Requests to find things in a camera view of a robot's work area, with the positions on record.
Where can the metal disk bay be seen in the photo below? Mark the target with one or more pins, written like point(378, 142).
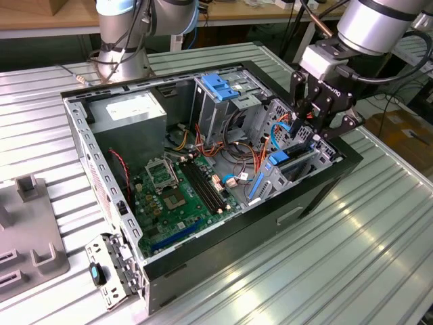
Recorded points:
point(274, 181)

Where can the metal slat side table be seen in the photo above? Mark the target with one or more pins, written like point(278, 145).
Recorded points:
point(417, 55)

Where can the black stand legs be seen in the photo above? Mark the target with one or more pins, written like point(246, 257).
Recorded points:
point(293, 30)

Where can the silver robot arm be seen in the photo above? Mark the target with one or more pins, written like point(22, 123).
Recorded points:
point(372, 23)

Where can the green motherboard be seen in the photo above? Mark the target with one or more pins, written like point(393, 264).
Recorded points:
point(179, 218)

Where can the hinged metal card bracket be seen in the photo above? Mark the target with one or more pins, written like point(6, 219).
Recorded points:
point(113, 252)

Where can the blue expansion slot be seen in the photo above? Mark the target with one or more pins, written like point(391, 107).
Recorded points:
point(176, 235)

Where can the hard disk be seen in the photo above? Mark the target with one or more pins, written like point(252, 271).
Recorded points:
point(281, 158)

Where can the CPU socket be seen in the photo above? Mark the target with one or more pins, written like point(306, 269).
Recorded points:
point(173, 200)

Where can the grey metal drive cage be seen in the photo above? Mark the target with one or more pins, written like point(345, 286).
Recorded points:
point(216, 116)

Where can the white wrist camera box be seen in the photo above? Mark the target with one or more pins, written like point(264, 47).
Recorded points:
point(316, 61)

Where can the open black PC case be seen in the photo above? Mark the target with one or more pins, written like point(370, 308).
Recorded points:
point(236, 243)

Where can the cardboard box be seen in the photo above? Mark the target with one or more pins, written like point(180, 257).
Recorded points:
point(395, 128)

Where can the wooden desk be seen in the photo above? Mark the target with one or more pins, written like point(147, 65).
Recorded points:
point(236, 11)

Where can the small white box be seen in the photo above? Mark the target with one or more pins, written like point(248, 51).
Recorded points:
point(284, 3)

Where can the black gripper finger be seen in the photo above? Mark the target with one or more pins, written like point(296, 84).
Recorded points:
point(297, 94)
point(345, 123)

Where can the grey parts rack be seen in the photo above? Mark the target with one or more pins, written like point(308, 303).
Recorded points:
point(37, 216)

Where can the black RAM slot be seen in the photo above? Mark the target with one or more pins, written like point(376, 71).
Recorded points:
point(206, 185)
point(210, 183)
point(197, 187)
point(201, 185)

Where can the blue black latch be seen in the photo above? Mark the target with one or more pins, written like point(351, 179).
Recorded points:
point(95, 273)

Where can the grey power supply unit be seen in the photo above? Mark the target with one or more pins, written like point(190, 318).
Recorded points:
point(135, 135)

